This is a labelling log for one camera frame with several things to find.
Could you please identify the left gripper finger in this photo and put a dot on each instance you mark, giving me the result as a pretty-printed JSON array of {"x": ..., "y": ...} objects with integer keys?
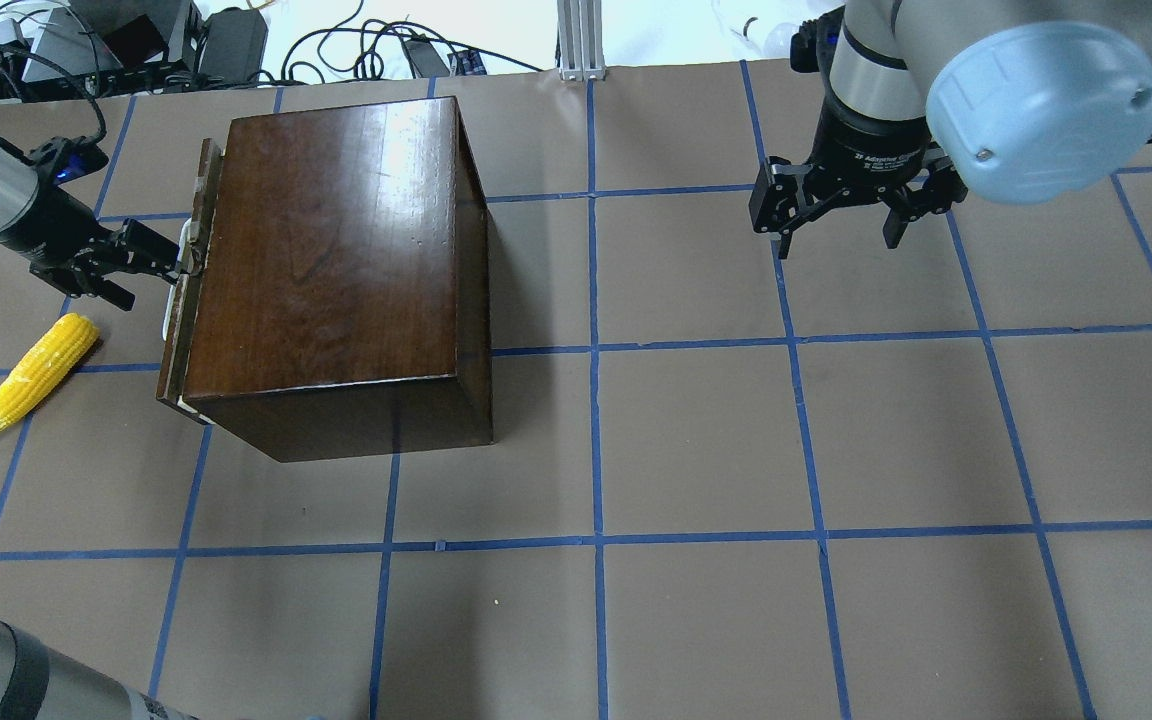
[
  {"x": 146, "y": 252},
  {"x": 83, "y": 283}
]

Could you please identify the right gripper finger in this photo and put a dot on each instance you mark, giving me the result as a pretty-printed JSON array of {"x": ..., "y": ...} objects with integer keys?
[
  {"x": 942, "y": 188},
  {"x": 786, "y": 196}
]

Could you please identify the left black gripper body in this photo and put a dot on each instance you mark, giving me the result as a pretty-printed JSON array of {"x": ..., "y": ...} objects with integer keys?
[{"x": 39, "y": 229}]

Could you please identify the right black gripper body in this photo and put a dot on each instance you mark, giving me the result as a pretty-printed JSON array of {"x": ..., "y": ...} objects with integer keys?
[{"x": 869, "y": 150}]

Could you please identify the yellow corn cob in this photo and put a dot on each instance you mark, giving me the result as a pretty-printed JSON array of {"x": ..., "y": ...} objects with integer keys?
[{"x": 44, "y": 366}]

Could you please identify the wooden drawer front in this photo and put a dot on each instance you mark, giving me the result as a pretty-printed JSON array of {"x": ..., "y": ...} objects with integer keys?
[{"x": 181, "y": 311}]

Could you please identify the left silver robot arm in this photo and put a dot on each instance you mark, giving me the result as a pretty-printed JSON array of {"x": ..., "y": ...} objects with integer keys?
[{"x": 20, "y": 186}]

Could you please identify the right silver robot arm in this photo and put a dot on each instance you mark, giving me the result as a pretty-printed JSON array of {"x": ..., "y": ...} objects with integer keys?
[{"x": 925, "y": 102}]

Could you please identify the dark wooden drawer cabinet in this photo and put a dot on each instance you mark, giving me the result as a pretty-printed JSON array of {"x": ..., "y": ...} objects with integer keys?
[{"x": 345, "y": 310}]

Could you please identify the background equipment clutter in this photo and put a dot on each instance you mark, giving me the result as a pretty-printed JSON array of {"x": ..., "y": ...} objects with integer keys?
[{"x": 114, "y": 48}]

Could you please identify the black power adapter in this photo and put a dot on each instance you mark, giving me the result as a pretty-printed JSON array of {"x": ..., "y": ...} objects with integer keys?
[{"x": 234, "y": 42}]

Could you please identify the aluminium frame post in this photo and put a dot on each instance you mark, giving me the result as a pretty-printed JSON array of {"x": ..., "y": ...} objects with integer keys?
[{"x": 580, "y": 55}]

